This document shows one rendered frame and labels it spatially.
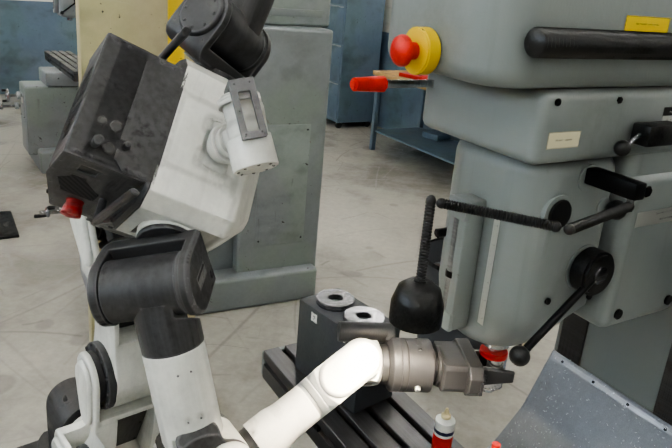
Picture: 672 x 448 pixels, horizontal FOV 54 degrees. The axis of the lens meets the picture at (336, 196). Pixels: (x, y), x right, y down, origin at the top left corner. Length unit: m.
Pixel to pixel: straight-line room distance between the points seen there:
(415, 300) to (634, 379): 0.71
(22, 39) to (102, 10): 7.35
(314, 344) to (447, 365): 0.52
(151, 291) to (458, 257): 0.44
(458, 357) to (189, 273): 0.48
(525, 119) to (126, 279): 0.57
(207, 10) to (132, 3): 1.40
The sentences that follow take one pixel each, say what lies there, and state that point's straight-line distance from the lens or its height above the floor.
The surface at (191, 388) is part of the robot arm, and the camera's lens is 1.00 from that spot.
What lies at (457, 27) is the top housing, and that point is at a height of 1.80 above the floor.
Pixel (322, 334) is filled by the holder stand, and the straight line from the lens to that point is 1.55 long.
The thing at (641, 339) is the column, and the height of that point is 1.22.
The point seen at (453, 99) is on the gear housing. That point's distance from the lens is 0.99.
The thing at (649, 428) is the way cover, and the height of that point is 1.06.
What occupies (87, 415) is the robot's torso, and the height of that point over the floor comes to 0.95.
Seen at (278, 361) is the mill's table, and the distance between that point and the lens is 1.70.
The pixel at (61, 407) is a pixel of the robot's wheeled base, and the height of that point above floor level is 0.74.
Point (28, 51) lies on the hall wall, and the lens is 9.82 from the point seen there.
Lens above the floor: 1.84
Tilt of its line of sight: 18 degrees down
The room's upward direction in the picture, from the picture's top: 5 degrees clockwise
